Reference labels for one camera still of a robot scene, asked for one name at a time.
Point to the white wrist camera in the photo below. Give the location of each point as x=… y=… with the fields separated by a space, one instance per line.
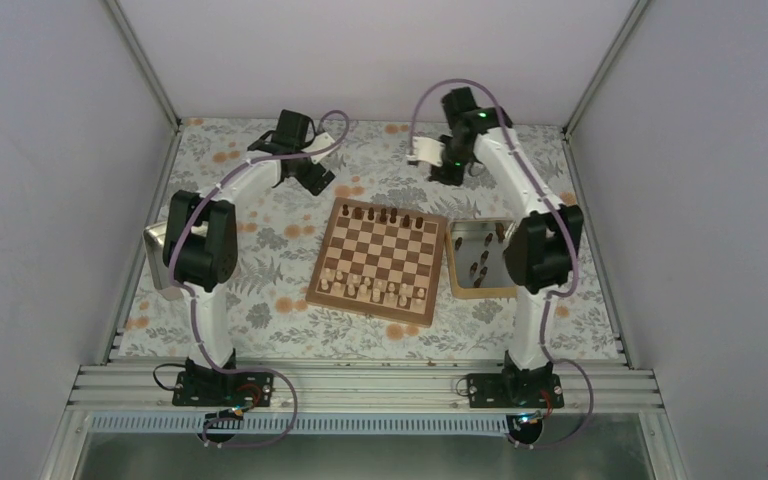
x=321 y=146
x=427 y=150

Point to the aluminium rail frame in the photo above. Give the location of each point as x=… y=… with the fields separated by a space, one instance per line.
x=328 y=387

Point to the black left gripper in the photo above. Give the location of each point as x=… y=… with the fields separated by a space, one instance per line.
x=308 y=180

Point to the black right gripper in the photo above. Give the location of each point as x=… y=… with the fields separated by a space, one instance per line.
x=453 y=178

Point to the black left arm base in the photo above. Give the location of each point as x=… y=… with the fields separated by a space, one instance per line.
x=209 y=388

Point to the wooden chessboard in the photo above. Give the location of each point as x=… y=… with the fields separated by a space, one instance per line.
x=372 y=254

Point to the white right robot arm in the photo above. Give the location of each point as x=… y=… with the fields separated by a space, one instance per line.
x=542 y=247

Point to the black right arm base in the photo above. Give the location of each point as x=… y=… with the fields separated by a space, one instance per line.
x=524 y=390

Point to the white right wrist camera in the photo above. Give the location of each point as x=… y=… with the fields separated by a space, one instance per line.
x=427 y=150

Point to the floral table mat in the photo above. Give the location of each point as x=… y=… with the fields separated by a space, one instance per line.
x=281 y=235

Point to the metal tin under left arm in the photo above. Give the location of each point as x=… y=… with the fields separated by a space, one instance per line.
x=153 y=241

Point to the yellow metal tin box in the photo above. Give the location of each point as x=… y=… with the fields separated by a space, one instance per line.
x=475 y=254

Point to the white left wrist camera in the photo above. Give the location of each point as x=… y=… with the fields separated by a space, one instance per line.
x=321 y=146

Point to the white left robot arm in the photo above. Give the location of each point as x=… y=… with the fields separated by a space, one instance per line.
x=201 y=243

